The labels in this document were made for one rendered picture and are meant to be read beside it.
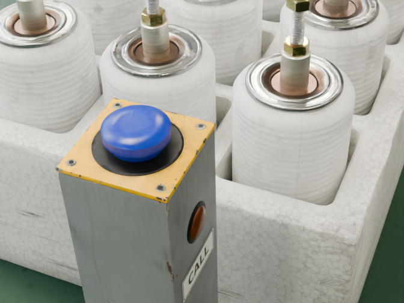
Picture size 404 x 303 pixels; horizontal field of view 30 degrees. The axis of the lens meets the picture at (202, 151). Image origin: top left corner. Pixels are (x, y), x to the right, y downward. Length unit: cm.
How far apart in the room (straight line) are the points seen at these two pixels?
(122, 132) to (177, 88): 18
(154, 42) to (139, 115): 18
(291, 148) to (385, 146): 11
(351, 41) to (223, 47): 12
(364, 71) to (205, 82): 15
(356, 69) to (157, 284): 30
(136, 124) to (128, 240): 7
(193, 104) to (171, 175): 20
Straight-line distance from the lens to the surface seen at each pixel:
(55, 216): 71
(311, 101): 57
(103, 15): 74
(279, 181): 59
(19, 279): 80
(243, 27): 70
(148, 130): 42
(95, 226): 45
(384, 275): 79
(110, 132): 43
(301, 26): 56
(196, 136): 44
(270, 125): 56
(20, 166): 68
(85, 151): 44
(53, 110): 68
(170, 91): 59
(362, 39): 66
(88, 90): 69
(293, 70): 57
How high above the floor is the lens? 60
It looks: 42 degrees down
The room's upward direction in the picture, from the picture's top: 2 degrees counter-clockwise
